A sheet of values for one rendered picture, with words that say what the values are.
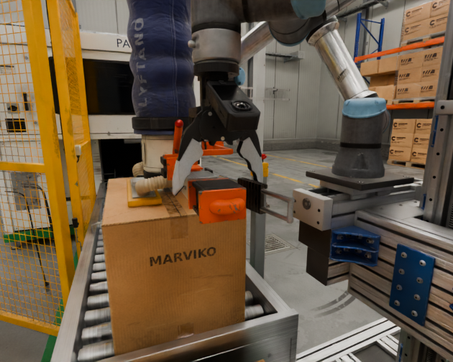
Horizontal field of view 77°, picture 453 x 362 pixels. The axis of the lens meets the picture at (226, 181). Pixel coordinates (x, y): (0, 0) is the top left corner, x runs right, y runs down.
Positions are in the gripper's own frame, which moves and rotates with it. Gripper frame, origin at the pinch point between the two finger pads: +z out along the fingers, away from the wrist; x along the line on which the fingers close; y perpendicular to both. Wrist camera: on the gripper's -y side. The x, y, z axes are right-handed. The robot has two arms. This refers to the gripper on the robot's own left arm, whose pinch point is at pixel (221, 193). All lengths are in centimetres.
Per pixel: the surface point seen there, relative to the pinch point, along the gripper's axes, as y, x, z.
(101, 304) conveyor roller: 62, 27, 56
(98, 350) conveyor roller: 36, 26, 54
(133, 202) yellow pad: 43.0, 13.3, 12.4
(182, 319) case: 31, 2, 46
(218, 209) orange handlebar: -5.4, 2.3, 0.8
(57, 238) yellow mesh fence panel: 99, 47, 42
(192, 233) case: 31.3, -1.7, 19.7
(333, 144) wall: 867, -750, 82
